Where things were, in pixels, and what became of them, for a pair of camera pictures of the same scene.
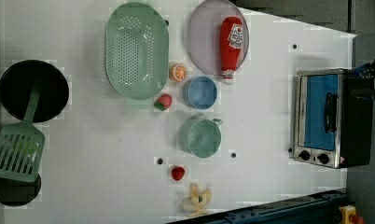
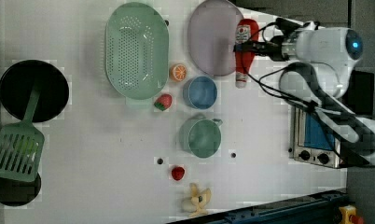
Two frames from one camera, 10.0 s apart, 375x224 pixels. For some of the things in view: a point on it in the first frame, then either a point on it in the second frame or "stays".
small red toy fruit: (177, 174) stays
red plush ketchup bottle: (230, 36) to (246, 31)
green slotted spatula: (18, 151) stays
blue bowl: (200, 92) stays
